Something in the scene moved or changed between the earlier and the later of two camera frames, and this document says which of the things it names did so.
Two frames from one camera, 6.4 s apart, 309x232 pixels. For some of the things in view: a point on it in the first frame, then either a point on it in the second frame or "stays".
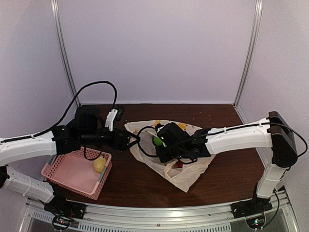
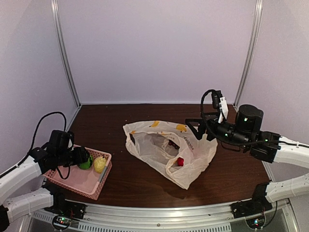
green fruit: x=157 y=141 → x=86 y=165
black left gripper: x=122 y=145 → x=80 y=156
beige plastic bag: x=180 y=172 stays
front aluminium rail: x=220 y=218 stays
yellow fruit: x=99 y=164 stays
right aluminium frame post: x=255 y=34 stays
